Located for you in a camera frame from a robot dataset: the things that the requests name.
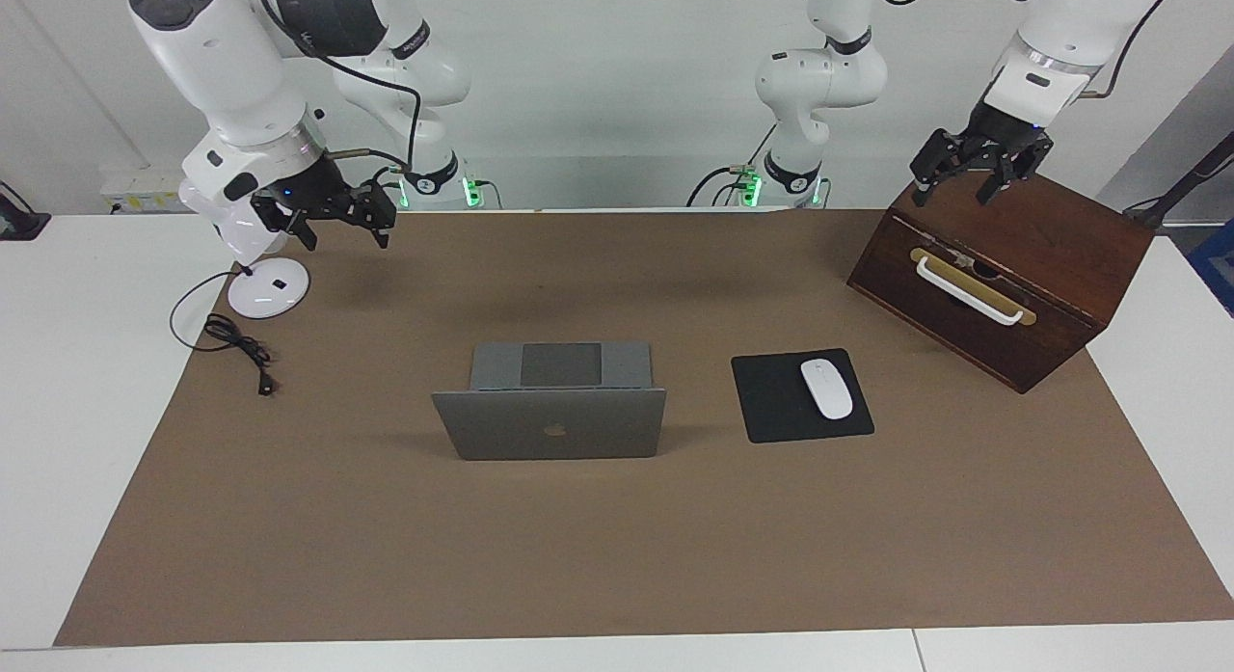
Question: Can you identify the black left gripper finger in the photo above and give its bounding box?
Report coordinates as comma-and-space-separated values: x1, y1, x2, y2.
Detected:
976, 137, 1054, 206
910, 129, 977, 207

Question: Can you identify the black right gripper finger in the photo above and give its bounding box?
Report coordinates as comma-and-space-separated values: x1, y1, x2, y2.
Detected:
251, 202, 319, 251
333, 178, 398, 249

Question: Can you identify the silver grey laptop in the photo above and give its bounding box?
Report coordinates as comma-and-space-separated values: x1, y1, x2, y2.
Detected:
431, 341, 667, 462

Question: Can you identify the white desk lamp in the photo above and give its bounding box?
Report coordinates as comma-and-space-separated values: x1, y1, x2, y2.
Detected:
177, 175, 311, 319

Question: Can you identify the dark brown wooden box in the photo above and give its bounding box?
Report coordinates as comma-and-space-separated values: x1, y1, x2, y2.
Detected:
847, 135, 1156, 394

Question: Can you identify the black stand pole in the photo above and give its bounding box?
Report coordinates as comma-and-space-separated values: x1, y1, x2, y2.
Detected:
1123, 130, 1234, 231

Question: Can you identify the blue crate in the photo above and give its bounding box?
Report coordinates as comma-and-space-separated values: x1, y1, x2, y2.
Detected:
1186, 219, 1234, 316

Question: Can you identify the white computer mouse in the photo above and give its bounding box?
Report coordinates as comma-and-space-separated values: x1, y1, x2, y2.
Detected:
800, 359, 855, 420

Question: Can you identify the black mouse pad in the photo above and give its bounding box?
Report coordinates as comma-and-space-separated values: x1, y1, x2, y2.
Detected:
731, 348, 875, 444

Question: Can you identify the brown table mat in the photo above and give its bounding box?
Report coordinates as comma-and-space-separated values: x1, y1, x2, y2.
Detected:
53, 207, 1234, 647

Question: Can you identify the black right base cable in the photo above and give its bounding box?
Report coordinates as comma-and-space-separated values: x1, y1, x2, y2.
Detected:
371, 164, 406, 212

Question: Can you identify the black base cable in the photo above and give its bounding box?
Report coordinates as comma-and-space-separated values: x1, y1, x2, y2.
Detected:
371, 164, 406, 212
686, 122, 777, 208

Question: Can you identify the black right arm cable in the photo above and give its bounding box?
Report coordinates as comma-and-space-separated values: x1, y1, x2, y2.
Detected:
253, 0, 423, 172

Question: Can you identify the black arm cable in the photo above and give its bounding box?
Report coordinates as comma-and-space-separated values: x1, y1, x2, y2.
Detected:
872, 0, 1185, 99
253, 0, 423, 172

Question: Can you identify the black lamp power cable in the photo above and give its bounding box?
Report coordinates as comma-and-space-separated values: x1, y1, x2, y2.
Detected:
170, 272, 278, 397

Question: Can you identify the white box handle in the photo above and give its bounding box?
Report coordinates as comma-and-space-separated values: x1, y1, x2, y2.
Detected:
914, 255, 1025, 326

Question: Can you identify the white wall power strip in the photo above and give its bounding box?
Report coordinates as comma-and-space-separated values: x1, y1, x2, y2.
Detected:
100, 167, 186, 214

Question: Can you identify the brass handle plate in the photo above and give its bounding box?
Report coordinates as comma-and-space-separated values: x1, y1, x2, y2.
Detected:
909, 248, 1037, 327

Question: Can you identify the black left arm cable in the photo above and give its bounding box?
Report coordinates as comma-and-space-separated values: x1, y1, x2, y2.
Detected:
872, 0, 1185, 99

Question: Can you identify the black left base cable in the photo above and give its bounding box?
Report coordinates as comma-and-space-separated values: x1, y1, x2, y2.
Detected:
686, 122, 777, 208

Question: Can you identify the black clamp mount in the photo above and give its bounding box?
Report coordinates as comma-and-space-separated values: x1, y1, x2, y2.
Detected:
0, 182, 51, 241

